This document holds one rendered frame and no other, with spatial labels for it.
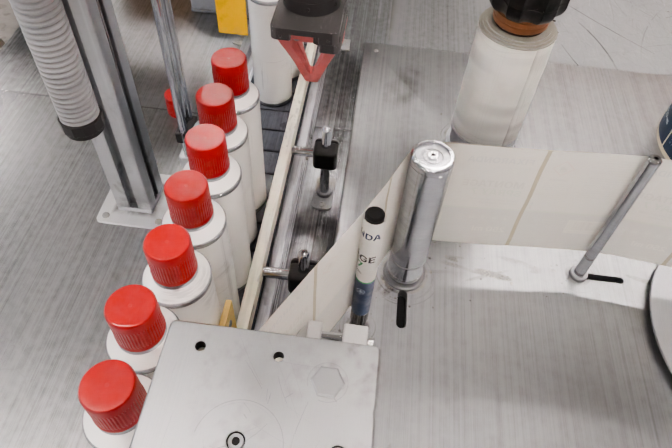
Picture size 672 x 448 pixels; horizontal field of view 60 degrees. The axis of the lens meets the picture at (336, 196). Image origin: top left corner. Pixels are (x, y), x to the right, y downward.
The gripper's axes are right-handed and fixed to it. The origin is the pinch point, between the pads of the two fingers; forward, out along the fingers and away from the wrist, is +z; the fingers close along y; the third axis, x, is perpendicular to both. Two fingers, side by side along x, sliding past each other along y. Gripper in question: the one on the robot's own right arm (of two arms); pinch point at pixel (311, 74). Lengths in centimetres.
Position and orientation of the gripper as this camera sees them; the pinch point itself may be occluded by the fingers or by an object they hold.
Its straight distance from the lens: 65.6
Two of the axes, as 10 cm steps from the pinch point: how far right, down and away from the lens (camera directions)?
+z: -0.4, 6.3, 7.7
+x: -9.9, -1.2, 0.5
